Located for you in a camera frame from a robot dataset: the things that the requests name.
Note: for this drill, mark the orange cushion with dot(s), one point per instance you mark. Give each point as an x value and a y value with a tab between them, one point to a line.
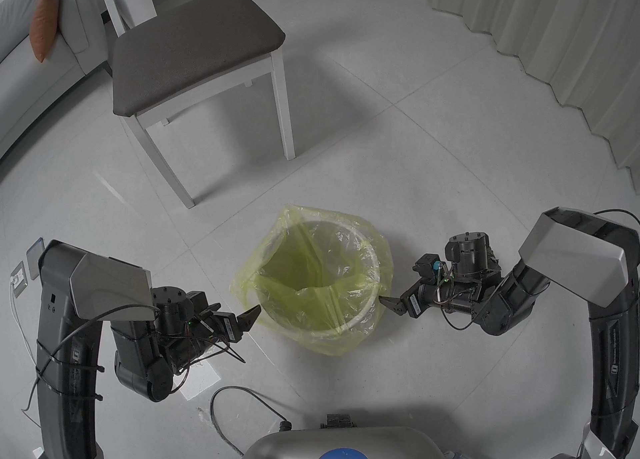
44	22

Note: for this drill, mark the white curtain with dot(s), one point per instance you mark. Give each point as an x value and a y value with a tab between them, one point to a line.
550	22

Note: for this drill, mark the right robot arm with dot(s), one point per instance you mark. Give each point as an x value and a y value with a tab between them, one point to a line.
575	257

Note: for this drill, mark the white chair with grey seat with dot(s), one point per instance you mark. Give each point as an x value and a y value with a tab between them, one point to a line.
195	47

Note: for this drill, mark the white trash bin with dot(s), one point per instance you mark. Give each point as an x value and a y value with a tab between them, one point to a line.
367	309

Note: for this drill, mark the yellow plastic bag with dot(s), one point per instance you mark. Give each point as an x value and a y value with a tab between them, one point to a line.
280	292

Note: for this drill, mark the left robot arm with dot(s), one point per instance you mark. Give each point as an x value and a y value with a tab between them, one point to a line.
67	347

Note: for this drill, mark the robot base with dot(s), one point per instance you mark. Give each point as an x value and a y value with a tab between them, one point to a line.
345	444

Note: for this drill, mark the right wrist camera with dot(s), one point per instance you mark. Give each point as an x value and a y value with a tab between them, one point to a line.
428	267

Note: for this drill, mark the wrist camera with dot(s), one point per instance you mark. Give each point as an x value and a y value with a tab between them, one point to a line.
206	308
428	267

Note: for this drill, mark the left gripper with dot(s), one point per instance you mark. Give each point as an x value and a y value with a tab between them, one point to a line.
226	328

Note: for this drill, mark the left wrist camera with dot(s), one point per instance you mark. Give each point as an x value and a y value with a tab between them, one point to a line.
206	308

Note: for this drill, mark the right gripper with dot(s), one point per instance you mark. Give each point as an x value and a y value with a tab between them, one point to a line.
430	295

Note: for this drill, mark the light grey sofa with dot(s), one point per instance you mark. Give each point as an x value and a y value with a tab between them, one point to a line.
30	82

